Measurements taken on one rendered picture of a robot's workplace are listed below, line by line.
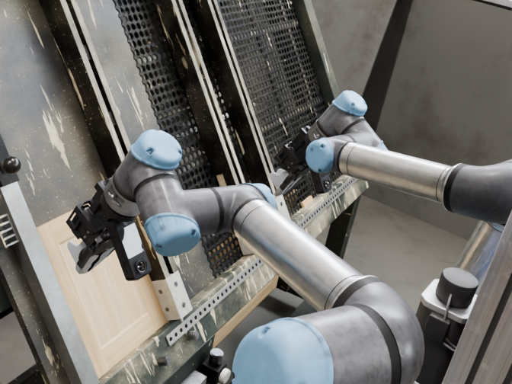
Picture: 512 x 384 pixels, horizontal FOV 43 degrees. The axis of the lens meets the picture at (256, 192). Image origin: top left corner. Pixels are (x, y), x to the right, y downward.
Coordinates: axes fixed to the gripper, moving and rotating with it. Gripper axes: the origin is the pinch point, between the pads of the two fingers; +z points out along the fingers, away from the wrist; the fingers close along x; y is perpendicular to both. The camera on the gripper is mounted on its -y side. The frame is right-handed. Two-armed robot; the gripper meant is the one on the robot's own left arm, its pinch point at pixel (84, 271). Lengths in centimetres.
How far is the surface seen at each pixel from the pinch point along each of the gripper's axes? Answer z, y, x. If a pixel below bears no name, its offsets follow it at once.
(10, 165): 6.2, 30.2, -5.2
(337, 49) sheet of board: 74, 90, -322
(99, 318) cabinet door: 40.7, 0.2, -25.0
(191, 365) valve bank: 54, -22, -51
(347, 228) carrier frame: 78, -12, -198
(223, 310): 50, -15, -70
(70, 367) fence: 42.0, -6.5, -11.4
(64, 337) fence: 36.9, -0.6, -11.4
